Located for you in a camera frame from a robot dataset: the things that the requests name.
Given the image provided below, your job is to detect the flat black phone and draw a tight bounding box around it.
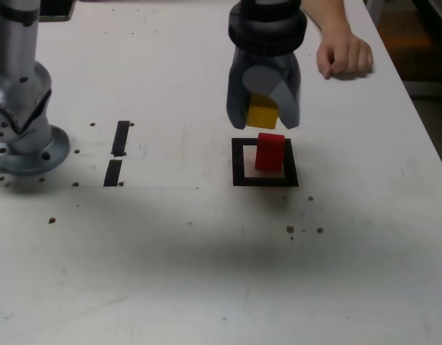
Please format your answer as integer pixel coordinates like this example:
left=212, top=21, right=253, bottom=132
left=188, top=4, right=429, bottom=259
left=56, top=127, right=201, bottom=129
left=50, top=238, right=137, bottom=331
left=39, top=0, right=76, bottom=22

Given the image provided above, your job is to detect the yellow cube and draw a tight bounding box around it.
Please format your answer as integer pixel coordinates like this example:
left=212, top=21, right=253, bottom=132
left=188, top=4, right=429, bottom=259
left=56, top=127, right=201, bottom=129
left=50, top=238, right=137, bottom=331
left=246, top=92, right=279, bottom=129

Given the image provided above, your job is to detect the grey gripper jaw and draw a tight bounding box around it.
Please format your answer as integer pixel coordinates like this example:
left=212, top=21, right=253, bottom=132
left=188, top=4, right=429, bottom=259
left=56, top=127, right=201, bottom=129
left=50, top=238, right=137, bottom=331
left=225, top=68, right=251, bottom=130
left=241, top=63, right=303, bottom=130

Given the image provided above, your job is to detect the grey post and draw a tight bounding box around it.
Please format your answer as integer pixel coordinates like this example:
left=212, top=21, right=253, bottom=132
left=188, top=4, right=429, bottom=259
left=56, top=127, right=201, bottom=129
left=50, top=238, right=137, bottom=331
left=364, top=0, right=384, bottom=26

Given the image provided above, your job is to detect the person's hand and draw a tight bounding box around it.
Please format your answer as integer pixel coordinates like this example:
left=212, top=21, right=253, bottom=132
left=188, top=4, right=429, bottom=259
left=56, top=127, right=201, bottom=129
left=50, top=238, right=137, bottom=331
left=316, top=30, right=374, bottom=81

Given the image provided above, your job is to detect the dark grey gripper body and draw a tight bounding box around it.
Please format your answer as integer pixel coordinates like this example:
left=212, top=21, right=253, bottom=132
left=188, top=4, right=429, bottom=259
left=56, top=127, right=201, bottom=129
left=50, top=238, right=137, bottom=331
left=229, top=45, right=301, bottom=78

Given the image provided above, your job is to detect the black tape square outline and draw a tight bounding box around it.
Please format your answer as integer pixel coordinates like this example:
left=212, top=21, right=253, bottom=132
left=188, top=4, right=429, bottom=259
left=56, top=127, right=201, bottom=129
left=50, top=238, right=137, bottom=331
left=231, top=137, right=300, bottom=188

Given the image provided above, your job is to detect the red cube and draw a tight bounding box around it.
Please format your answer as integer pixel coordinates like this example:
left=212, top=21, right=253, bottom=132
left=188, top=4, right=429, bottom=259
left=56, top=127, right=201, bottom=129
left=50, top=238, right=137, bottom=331
left=254, top=132, right=286, bottom=172

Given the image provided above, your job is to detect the black tape strip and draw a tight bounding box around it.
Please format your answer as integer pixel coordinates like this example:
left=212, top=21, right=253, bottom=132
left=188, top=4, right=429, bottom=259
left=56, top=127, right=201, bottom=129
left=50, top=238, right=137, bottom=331
left=103, top=120, right=131, bottom=188

